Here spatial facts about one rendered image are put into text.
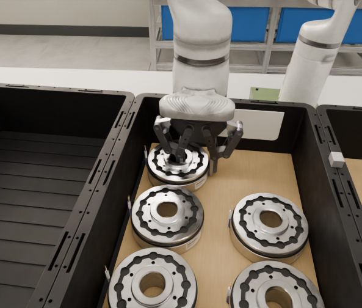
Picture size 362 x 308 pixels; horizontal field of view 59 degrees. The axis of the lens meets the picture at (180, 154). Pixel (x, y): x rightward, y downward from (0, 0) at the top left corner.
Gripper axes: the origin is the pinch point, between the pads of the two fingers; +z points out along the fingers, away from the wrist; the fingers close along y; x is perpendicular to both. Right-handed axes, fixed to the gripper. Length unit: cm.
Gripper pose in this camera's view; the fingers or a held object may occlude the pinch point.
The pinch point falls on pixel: (196, 164)
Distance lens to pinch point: 53.1
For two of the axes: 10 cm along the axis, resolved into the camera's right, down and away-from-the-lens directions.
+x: -1.1, 6.6, -7.4
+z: 0.0, 7.5, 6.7
